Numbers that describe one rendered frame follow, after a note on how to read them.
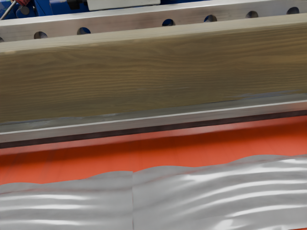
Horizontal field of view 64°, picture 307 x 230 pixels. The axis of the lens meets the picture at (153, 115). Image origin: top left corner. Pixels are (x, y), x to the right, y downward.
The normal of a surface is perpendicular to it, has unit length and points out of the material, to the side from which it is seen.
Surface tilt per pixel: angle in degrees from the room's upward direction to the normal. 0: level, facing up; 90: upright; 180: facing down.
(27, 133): 90
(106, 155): 0
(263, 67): 90
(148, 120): 90
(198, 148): 0
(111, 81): 90
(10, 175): 0
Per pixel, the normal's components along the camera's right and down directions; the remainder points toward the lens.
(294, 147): -0.07, -0.84
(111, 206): -0.09, -0.59
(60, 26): 0.08, 0.53
